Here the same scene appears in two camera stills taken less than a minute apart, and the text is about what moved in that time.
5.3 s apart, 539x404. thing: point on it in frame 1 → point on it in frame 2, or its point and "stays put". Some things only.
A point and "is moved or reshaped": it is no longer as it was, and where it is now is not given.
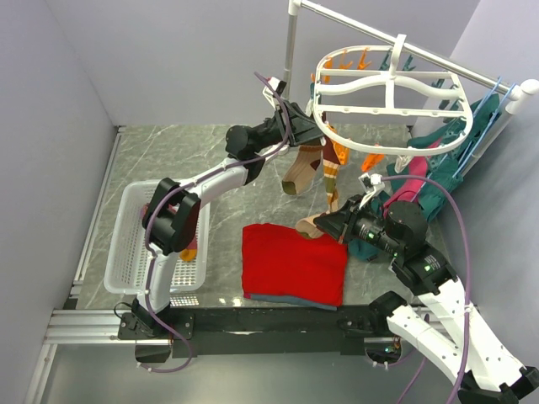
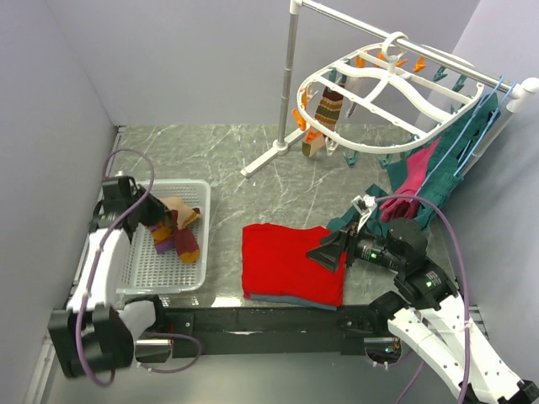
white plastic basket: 127,267 stays put
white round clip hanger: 390,99 is moved or reshaped
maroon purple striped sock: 189,254 stays put
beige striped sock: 301,174 is moved or reshaped
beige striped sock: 306,226 → 327,114
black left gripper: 304,129 → 158,210
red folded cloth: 280,263 stays put
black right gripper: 339,224 → 328,253
